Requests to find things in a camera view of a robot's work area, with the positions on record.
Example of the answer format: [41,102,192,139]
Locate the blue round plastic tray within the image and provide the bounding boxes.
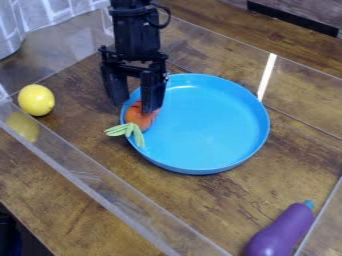
[133,73,269,175]

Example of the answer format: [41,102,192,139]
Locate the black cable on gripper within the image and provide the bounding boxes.
[148,1,173,30]

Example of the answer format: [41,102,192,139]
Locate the yellow toy lemon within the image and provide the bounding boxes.
[17,84,54,116]

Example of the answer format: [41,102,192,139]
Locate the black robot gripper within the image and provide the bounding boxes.
[98,0,169,114]

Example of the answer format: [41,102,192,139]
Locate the orange toy carrot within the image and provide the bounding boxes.
[104,100,160,147]

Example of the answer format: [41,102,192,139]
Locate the purple toy eggplant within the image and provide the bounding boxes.
[244,200,315,256]

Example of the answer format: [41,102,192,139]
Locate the clear acrylic barrier wall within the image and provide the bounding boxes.
[0,85,231,256]

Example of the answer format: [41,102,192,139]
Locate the white grid curtain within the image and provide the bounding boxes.
[0,0,109,60]

